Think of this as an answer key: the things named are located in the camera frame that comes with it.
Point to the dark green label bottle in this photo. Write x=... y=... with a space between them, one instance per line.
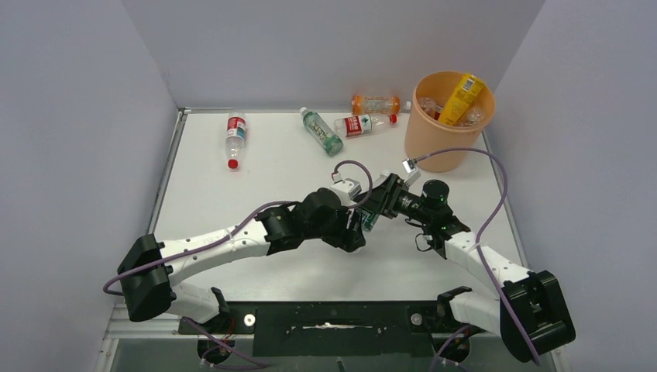
x=368 y=218

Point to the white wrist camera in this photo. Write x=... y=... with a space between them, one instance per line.
x=412 y=171
x=346 y=189

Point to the green label clear bottle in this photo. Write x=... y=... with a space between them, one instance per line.
x=327 y=139

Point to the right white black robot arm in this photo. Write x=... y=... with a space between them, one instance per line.
x=526 y=309

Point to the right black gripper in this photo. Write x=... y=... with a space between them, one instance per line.
x=385 y=201

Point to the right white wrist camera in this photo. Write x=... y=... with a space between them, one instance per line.
x=412 y=171

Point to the orange plastic bin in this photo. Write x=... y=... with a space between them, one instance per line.
x=424 y=134

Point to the aluminium frame rail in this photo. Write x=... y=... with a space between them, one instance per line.
x=128 y=328

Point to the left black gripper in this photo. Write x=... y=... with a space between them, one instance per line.
x=346 y=239

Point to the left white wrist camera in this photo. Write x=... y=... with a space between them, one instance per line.
x=346 y=189

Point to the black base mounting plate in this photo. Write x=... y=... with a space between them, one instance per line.
x=257 y=353

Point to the orange drink bottle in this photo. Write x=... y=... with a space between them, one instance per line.
x=378 y=104

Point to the light blue tinted bottle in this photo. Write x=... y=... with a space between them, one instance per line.
x=472 y=117

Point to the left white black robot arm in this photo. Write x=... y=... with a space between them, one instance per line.
x=153 y=275

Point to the yellow juice bottle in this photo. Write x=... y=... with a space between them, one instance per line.
x=462 y=98

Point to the red green label bottle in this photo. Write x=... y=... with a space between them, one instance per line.
x=363 y=125

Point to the red white label bottle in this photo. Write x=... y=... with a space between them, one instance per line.
x=235 y=141

